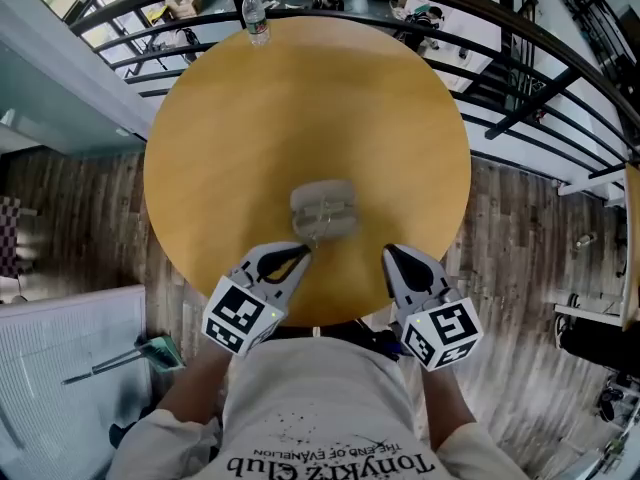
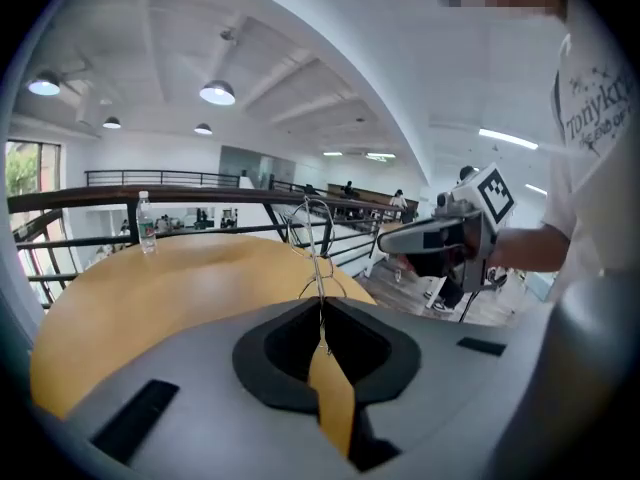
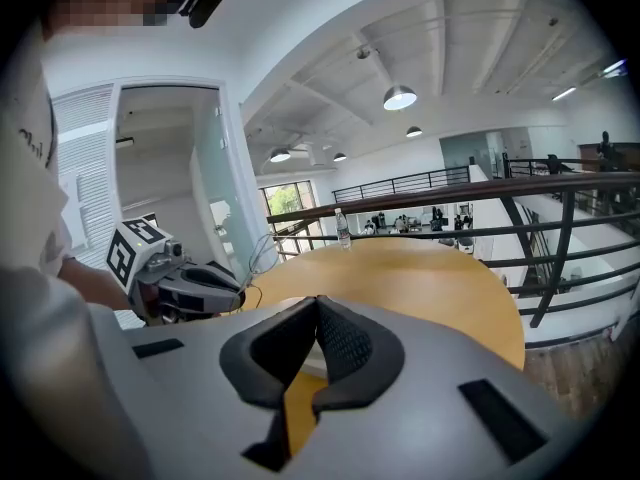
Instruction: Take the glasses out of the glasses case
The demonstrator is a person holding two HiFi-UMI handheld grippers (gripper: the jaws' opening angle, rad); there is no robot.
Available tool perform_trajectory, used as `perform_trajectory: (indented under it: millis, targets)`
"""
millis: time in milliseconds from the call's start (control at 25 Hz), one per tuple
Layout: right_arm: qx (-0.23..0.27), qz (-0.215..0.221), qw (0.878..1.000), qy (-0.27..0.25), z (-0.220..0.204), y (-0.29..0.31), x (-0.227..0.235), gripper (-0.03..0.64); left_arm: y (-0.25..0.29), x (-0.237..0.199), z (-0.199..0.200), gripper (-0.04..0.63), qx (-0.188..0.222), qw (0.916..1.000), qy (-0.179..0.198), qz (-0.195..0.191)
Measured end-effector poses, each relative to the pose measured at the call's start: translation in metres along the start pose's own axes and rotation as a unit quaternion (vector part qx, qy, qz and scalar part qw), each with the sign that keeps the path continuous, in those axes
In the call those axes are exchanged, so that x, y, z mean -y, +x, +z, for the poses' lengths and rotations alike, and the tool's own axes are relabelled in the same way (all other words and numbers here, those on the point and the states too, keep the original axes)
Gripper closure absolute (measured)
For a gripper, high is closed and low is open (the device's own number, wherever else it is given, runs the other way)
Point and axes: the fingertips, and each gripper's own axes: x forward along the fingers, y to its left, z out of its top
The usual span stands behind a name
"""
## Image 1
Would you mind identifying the person's left forearm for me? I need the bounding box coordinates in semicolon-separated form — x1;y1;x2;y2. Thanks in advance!
154;342;236;424

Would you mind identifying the round wooden table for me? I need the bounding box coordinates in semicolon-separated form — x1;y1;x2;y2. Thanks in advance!
69;0;640;184

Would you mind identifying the person's beige printed shirt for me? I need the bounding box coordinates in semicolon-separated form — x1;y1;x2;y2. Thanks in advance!
107;337;526;480

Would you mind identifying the checkered board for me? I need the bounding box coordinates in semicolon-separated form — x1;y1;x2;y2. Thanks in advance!
0;195;21;279

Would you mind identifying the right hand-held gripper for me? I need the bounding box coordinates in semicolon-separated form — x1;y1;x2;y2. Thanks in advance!
382;244;484;372

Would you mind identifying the clear plastic water bottle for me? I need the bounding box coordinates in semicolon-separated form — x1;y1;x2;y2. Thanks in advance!
241;0;271;48

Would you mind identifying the person's right forearm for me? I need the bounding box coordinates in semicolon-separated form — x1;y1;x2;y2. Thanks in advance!
422;362;476;452

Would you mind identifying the white louvered panel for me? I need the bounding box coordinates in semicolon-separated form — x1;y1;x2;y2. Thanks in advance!
0;285;151;480

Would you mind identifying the black wheeled equipment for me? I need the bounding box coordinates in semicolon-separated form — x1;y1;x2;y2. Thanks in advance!
597;372;634;422

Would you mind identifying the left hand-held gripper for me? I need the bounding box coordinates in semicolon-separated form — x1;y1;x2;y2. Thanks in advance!
201;241;314;357

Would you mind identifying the teal long-handled dustpan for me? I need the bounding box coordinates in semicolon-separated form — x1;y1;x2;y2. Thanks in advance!
62;335;186;387

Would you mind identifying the frosted glass door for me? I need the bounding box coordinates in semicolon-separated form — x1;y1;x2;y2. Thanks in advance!
0;32;146;154

